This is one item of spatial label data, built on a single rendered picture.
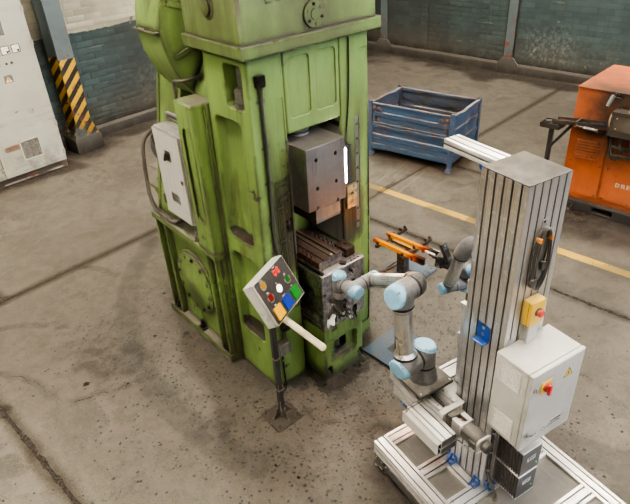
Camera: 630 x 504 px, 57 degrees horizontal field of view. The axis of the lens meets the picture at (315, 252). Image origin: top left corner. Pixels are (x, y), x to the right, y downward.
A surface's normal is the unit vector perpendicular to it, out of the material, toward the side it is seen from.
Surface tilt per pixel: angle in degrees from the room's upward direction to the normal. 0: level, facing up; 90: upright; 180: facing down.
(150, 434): 0
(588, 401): 0
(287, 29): 90
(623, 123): 90
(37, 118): 90
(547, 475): 0
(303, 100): 90
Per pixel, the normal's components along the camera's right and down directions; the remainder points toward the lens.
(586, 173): -0.66, 0.44
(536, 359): -0.05, -0.84
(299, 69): 0.65, 0.38
